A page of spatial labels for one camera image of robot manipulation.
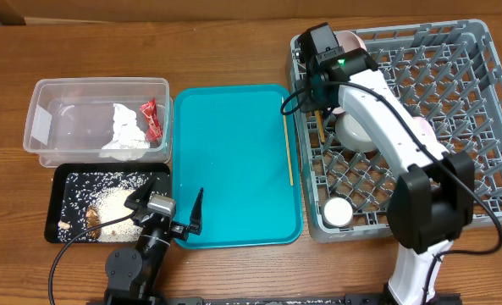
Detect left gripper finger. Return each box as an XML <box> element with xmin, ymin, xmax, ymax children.
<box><xmin>124</xmin><ymin>175</ymin><xmax>157</xmax><ymax>210</ymax></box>
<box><xmin>189</xmin><ymin>188</ymin><xmax>204</xmax><ymax>236</ymax></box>

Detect black food waste tray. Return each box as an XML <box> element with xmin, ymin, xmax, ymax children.
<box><xmin>44</xmin><ymin>163</ymin><xmax>171</xmax><ymax>243</ymax></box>

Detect white cup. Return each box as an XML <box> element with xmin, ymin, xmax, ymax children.
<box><xmin>322</xmin><ymin>197</ymin><xmax>353</xmax><ymax>228</ymax></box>

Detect clear plastic bin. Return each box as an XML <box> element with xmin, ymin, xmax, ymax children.
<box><xmin>23</xmin><ymin>77</ymin><xmax>173</xmax><ymax>168</ymax></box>

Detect pink round plate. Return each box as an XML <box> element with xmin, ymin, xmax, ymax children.
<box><xmin>335</xmin><ymin>30</ymin><xmax>367</xmax><ymax>53</ymax></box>

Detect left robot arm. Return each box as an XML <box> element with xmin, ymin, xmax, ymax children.
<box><xmin>103</xmin><ymin>177</ymin><xmax>204</xmax><ymax>304</ymax></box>

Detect red snack wrapper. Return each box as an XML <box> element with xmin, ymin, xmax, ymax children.
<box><xmin>140</xmin><ymin>98</ymin><xmax>163</xmax><ymax>142</ymax></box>

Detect rice and meat leftovers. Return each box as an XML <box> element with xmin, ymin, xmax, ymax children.
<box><xmin>57</xmin><ymin>172</ymin><xmax>152</xmax><ymax>242</ymax></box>

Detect white tissue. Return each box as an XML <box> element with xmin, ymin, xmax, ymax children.
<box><xmin>99</xmin><ymin>103</ymin><xmax>150</xmax><ymax>162</ymax></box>

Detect wooden chopstick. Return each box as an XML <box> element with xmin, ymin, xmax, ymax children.
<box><xmin>314</xmin><ymin>110</ymin><xmax>325</xmax><ymax>144</ymax></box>
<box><xmin>281</xmin><ymin>114</ymin><xmax>294</xmax><ymax>186</ymax></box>

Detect teal plastic tray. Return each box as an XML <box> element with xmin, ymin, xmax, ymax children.
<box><xmin>172</xmin><ymin>84</ymin><xmax>304</xmax><ymax>250</ymax></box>

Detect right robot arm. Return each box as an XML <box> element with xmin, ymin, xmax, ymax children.
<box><xmin>297</xmin><ymin>23</ymin><xmax>475</xmax><ymax>304</ymax></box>

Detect grey-white bowl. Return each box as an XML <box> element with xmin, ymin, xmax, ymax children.
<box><xmin>335</xmin><ymin>113</ymin><xmax>377</xmax><ymax>153</ymax></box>

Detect grey dishwasher rack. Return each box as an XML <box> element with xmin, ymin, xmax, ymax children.
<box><xmin>294</xmin><ymin>19</ymin><xmax>502</xmax><ymax>243</ymax></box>

